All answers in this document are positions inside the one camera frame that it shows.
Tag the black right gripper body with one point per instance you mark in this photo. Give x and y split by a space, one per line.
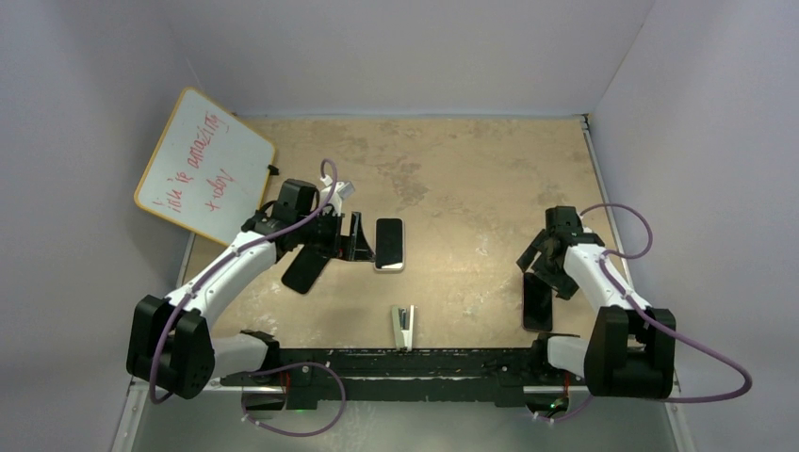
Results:
545 264

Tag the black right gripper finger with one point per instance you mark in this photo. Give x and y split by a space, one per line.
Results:
528 256
562 284

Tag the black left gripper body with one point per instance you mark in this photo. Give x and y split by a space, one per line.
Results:
324 234

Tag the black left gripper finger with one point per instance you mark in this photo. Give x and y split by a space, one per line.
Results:
359 240
354 251

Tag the white phone case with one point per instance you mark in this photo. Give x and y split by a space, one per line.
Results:
390 268

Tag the black phone case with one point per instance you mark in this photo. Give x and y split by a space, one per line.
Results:
305 269

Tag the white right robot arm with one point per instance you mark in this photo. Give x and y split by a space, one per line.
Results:
631 349

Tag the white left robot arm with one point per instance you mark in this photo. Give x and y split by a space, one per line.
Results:
170 343

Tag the white stapler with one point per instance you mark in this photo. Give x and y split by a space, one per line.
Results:
403 321

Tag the yellow framed whiteboard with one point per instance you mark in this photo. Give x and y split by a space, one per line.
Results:
208 172

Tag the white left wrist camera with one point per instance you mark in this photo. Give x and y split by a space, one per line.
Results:
335 193

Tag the black aluminium mounting rail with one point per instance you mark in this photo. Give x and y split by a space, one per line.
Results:
506 377

